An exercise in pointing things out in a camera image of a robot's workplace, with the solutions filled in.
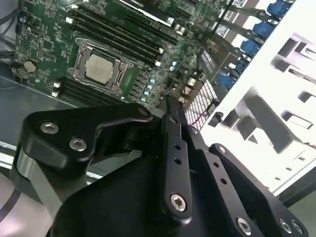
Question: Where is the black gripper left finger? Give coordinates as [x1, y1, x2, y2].
[11, 96, 196, 220]

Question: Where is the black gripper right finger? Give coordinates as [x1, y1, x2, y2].
[172, 98, 309, 237]

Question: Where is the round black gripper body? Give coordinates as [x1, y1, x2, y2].
[50, 153, 235, 237]

